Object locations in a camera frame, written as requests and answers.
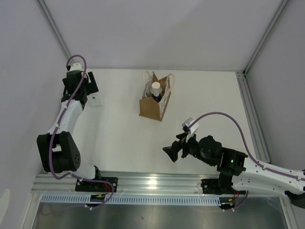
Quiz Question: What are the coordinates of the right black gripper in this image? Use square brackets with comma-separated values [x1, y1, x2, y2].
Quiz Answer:
[163, 130, 215, 167]

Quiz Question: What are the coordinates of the clear bottle black cap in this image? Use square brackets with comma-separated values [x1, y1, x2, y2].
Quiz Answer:
[87, 92, 103, 107]

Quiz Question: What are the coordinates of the orange bottle blue cap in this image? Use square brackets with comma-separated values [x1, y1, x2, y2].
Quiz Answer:
[152, 92, 162, 103]

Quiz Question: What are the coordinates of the green bottle white cap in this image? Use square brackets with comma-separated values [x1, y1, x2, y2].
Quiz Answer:
[150, 82, 163, 95]

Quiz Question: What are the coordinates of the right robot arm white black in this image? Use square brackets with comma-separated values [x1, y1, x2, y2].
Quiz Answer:
[163, 134, 305, 208]

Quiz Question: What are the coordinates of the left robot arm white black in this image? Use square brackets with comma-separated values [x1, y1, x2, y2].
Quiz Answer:
[37, 70, 103, 191]

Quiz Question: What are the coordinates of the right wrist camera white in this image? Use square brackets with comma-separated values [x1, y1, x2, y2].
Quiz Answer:
[182, 118, 200, 142]

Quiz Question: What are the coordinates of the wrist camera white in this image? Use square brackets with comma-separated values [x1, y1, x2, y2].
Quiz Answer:
[66, 62, 84, 72]
[182, 118, 200, 142]

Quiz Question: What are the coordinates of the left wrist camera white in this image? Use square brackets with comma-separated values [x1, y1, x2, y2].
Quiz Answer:
[66, 62, 84, 72]

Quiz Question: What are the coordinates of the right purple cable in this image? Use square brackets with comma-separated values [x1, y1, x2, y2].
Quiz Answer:
[189, 112, 305, 212]

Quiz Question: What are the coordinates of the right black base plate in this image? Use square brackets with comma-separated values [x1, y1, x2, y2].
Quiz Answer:
[201, 176, 249, 212]

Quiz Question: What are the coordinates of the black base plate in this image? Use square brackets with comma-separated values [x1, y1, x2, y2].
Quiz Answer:
[201, 176, 249, 212]
[75, 177, 118, 207]

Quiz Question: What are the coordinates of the right side aluminium rail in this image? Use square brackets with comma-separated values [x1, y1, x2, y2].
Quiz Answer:
[235, 70, 271, 163]

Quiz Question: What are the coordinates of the left aluminium frame post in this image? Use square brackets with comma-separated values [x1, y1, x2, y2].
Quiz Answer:
[35, 0, 72, 60]

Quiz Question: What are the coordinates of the aluminium frame post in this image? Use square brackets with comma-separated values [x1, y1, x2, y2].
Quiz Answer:
[243, 0, 291, 77]
[35, 0, 72, 60]

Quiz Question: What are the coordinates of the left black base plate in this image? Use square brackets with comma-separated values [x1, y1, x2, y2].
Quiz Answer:
[75, 177, 118, 207]

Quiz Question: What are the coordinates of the white slotted cable duct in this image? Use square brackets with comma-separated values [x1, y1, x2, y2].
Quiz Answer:
[41, 194, 221, 206]

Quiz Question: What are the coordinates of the right aluminium frame post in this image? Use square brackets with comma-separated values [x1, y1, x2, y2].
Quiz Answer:
[243, 0, 291, 77]

